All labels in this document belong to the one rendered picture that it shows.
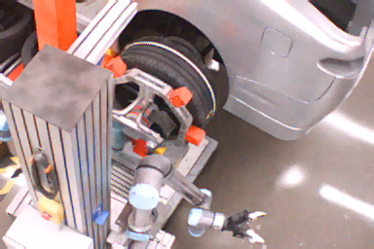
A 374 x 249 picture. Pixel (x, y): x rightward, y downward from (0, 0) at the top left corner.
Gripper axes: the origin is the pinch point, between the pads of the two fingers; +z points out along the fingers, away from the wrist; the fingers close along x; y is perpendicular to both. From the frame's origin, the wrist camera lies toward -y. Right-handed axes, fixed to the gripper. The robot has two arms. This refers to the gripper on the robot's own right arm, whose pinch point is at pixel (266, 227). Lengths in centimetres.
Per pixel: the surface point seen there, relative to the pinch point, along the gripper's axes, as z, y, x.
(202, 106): -38, 12, -77
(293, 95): 11, -5, -84
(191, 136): -40, 27, -67
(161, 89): -62, 2, -73
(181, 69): -53, -4, -86
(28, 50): -168, 55, -141
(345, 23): 63, 6, -194
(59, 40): -119, -16, -76
